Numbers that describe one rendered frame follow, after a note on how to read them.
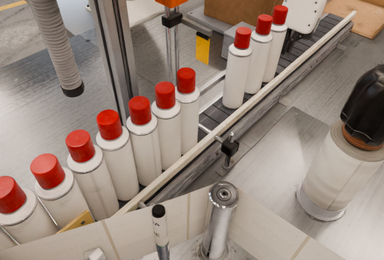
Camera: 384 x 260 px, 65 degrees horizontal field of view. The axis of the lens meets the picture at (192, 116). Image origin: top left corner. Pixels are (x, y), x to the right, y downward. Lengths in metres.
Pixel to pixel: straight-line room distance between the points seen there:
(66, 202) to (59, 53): 0.21
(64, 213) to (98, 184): 0.06
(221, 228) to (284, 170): 0.27
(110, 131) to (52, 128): 0.40
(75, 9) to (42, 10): 0.92
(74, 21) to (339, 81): 0.96
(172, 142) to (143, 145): 0.07
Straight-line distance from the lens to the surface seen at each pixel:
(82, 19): 1.27
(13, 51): 2.87
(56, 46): 0.46
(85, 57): 1.05
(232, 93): 0.71
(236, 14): 1.13
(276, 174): 0.65
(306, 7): 0.84
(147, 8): 1.24
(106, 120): 0.45
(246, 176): 0.63
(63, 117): 0.85
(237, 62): 0.66
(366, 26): 1.37
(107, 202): 0.53
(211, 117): 0.72
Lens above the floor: 1.40
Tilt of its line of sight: 46 degrees down
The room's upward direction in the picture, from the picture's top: 2 degrees clockwise
